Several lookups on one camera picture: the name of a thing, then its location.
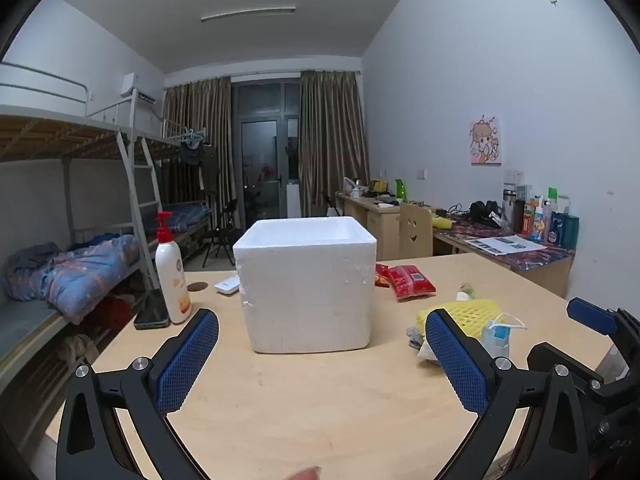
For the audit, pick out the white bed ladder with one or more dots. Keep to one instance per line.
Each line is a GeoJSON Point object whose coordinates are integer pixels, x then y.
{"type": "Point", "coordinates": [142, 205]}

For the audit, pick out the brown round disc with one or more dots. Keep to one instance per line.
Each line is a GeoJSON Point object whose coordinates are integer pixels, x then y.
{"type": "Point", "coordinates": [196, 286]}

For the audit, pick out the white blue bottle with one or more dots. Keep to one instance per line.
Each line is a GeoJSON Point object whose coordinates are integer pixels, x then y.
{"type": "Point", "coordinates": [538, 222]}

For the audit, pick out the light blue face mask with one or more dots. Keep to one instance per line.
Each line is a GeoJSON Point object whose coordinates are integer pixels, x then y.
{"type": "Point", "coordinates": [496, 342]}

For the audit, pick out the printed paper sheets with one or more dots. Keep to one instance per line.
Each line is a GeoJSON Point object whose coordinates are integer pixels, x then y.
{"type": "Point", "coordinates": [505, 245]}

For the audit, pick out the brown curtain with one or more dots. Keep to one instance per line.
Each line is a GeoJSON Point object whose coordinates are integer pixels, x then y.
{"type": "Point", "coordinates": [195, 110]}
{"type": "Point", "coordinates": [332, 145]}

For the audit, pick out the yellow foam net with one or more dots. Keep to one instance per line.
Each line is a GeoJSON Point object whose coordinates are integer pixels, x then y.
{"type": "Point", "coordinates": [472, 312]}

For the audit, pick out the small red snack packet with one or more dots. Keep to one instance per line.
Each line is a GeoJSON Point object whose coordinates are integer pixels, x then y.
{"type": "Point", "coordinates": [382, 275]}

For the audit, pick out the dark blue bottle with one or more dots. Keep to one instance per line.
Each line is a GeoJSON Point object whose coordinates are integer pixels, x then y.
{"type": "Point", "coordinates": [555, 230]}

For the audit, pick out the small white device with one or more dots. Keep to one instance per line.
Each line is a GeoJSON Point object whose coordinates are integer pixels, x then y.
{"type": "Point", "coordinates": [227, 286]}

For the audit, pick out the green cap bottle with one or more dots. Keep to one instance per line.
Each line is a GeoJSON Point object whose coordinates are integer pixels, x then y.
{"type": "Point", "coordinates": [552, 200]}

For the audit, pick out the glass balcony door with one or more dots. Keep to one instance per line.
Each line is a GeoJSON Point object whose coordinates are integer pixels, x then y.
{"type": "Point", "coordinates": [262, 160]}

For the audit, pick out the pink cartoon wall poster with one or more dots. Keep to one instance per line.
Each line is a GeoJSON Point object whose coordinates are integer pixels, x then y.
{"type": "Point", "coordinates": [485, 140]}

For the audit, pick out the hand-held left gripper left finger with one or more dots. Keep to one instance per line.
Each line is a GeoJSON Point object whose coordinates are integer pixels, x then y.
{"type": "Point", "coordinates": [187, 360]}

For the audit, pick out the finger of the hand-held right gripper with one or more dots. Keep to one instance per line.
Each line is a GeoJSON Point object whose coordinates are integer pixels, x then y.
{"type": "Point", "coordinates": [580, 372]}
{"type": "Point", "coordinates": [592, 314]}

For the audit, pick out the yellow cloth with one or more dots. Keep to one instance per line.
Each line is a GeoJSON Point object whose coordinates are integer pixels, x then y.
{"type": "Point", "coordinates": [442, 222]}

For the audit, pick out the wooden chair with smiley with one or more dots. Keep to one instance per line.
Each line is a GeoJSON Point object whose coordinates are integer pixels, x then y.
{"type": "Point", "coordinates": [415, 232]}

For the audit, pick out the white air conditioner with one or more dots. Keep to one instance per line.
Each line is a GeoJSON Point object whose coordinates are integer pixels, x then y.
{"type": "Point", "coordinates": [131, 85]}

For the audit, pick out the blue patterned blanket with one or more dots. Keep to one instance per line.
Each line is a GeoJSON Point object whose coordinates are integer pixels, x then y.
{"type": "Point", "coordinates": [85, 270]}

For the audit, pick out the orange red box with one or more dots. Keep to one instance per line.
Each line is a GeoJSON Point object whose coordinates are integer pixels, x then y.
{"type": "Point", "coordinates": [529, 220]}

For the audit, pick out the white foam box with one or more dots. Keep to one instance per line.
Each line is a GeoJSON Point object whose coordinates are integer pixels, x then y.
{"type": "Point", "coordinates": [305, 300]}

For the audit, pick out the black smartphone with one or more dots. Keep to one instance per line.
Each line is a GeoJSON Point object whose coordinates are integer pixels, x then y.
{"type": "Point", "coordinates": [151, 310]}

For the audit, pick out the white kettle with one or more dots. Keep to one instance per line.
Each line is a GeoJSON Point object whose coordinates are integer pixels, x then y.
{"type": "Point", "coordinates": [352, 187]}

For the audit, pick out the beige cloth under bed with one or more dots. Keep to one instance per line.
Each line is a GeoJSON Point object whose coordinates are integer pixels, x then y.
{"type": "Point", "coordinates": [80, 352]}

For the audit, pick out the large red snack packet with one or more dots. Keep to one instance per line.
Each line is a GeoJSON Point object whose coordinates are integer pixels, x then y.
{"type": "Point", "coordinates": [411, 282]}

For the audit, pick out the white lotion pump bottle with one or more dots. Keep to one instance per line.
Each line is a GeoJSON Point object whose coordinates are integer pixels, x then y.
{"type": "Point", "coordinates": [171, 280]}

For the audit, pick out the yellow box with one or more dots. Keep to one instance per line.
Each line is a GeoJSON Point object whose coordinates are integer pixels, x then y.
{"type": "Point", "coordinates": [382, 185]}

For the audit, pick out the metal bunk bed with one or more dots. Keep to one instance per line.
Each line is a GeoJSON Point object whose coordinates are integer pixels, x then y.
{"type": "Point", "coordinates": [45, 135]}
{"type": "Point", "coordinates": [172, 145]}

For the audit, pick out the black headphones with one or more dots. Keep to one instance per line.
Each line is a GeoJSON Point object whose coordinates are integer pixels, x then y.
{"type": "Point", "coordinates": [482, 212]}

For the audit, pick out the black folding chair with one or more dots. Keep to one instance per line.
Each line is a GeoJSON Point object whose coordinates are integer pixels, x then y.
{"type": "Point", "coordinates": [220, 235]}

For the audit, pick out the grey sock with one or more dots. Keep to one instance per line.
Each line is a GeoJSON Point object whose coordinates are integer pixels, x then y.
{"type": "Point", "coordinates": [415, 336]}

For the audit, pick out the blue plaid bedding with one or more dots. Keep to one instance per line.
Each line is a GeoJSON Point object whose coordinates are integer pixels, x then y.
{"type": "Point", "coordinates": [187, 215]}

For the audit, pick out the hanging dark clothes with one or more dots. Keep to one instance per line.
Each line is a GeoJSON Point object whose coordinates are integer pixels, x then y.
{"type": "Point", "coordinates": [202, 160]}

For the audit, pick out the ceiling light tube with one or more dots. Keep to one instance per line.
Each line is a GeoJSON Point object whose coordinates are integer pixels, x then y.
{"type": "Point", "coordinates": [247, 14]}

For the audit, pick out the silver thermos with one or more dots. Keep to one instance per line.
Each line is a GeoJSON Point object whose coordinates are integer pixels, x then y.
{"type": "Point", "coordinates": [509, 205]}

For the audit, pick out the white wall socket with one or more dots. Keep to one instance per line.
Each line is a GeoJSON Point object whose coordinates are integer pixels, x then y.
{"type": "Point", "coordinates": [514, 176]}

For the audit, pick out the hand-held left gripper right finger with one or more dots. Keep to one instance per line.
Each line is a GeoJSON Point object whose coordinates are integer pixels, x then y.
{"type": "Point", "coordinates": [457, 365]}

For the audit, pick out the person's left hand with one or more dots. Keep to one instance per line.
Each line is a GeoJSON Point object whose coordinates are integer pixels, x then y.
{"type": "Point", "coordinates": [306, 474]}

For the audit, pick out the red clothes under bed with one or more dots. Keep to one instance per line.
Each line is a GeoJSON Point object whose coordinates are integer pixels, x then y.
{"type": "Point", "coordinates": [120, 310]}

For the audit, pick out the wooden desk with patterned cloth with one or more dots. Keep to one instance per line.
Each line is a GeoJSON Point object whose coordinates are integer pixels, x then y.
{"type": "Point", "coordinates": [545, 265]}

